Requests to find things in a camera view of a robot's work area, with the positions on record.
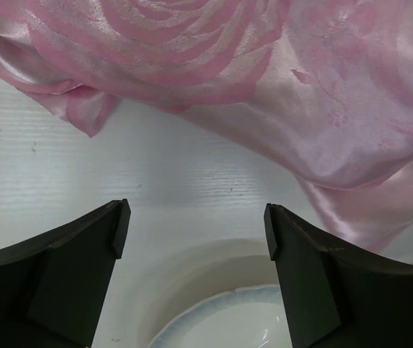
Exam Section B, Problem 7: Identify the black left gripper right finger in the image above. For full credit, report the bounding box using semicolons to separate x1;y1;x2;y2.
264;204;413;347

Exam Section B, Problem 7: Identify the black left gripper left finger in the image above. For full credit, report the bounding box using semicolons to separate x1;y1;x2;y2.
0;199;131;347

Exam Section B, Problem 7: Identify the pink satin rose cloth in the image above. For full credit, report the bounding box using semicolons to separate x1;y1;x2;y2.
0;1;413;251

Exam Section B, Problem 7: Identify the white scalloped plate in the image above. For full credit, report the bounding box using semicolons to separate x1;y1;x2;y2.
149;284;292;348

